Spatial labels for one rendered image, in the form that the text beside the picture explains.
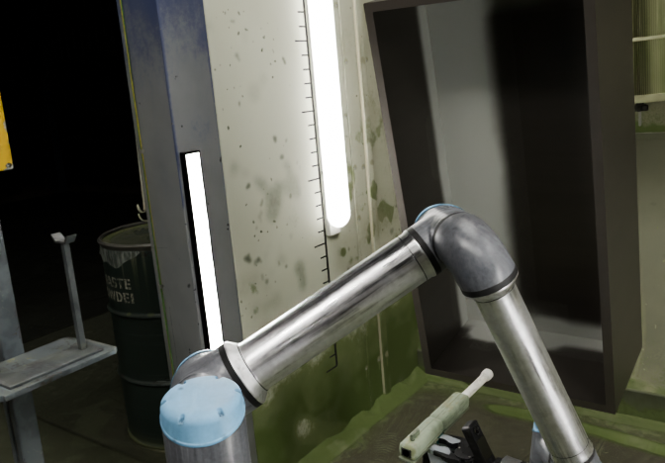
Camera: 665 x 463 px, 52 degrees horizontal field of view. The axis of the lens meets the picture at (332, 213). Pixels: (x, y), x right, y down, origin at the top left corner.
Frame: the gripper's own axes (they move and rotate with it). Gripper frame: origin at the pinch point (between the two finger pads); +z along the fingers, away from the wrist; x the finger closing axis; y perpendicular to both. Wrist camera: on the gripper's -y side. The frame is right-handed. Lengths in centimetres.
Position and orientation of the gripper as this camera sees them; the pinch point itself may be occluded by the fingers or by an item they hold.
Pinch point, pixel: (427, 438)
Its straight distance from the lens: 187.9
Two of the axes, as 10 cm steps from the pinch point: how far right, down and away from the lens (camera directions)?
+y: 0.3, 9.6, 2.8
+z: -8.2, -1.4, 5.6
